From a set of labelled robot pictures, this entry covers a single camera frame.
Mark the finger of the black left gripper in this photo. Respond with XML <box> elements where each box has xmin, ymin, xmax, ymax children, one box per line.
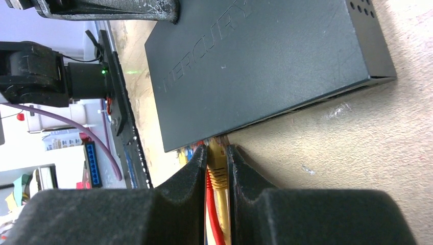
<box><xmin>5</xmin><ymin>0</ymin><xmax>180</xmax><ymax>23</ymax></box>

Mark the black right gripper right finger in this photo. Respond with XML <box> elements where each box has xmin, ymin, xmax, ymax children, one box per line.
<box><xmin>226</xmin><ymin>145</ymin><xmax>416</xmax><ymax>244</ymax></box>

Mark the black network switch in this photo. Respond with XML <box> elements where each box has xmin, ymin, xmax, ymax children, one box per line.
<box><xmin>145</xmin><ymin>1</ymin><xmax>397</xmax><ymax>152</ymax></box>

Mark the blue terminal connector block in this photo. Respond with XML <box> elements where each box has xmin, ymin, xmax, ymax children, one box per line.
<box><xmin>83</xmin><ymin>141</ymin><xmax>103</xmax><ymax>189</ymax></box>

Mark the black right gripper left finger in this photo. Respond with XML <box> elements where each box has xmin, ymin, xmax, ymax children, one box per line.
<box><xmin>5</xmin><ymin>145</ymin><xmax>207</xmax><ymax>244</ymax></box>

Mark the red ethernet cable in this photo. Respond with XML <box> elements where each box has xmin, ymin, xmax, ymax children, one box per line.
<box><xmin>194</xmin><ymin>140</ymin><xmax>227</xmax><ymax>245</ymax></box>

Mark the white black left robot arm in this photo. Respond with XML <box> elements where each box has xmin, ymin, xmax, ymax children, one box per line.
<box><xmin>1</xmin><ymin>1</ymin><xmax>180</xmax><ymax>107</ymax></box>

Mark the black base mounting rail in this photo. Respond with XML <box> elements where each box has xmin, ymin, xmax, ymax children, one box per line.
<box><xmin>99</xmin><ymin>30</ymin><xmax>153</xmax><ymax>189</ymax></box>

